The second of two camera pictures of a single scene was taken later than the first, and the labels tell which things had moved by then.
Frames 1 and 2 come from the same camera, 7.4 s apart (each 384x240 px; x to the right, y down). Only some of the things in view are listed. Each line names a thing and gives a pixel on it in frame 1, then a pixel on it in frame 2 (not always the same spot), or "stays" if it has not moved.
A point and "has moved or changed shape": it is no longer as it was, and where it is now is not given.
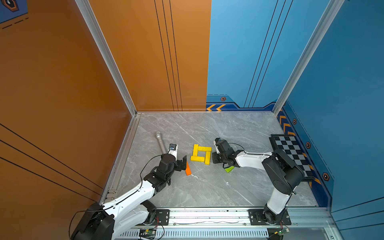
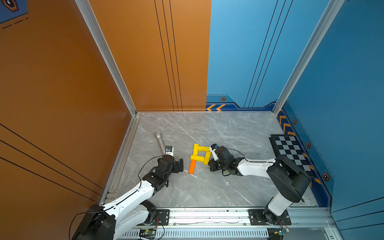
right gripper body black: (217, 158) to (217, 165)
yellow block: (197, 158) stays
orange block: (188, 170) has moved or changed shape
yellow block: (204, 149) stays
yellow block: (195, 150) stays
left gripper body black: (177, 166) stays
